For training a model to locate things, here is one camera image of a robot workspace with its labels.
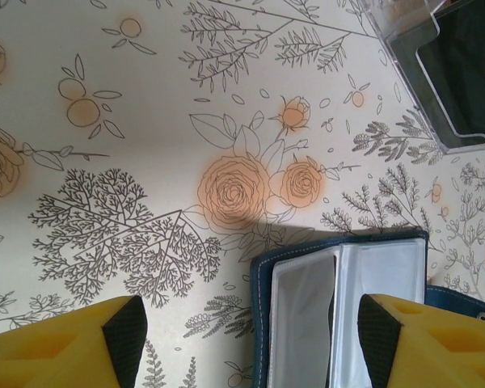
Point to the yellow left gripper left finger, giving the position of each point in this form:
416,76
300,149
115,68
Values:
64,351

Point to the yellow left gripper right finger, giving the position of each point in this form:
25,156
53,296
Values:
436,351

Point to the blue leather card holder wallet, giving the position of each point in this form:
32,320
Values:
262,303

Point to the clear acrylic card box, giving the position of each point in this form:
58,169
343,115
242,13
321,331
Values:
404,60

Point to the stack of dark grey cards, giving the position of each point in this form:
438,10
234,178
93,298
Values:
469,60

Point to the floral patterned table cover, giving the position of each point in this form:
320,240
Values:
105,121

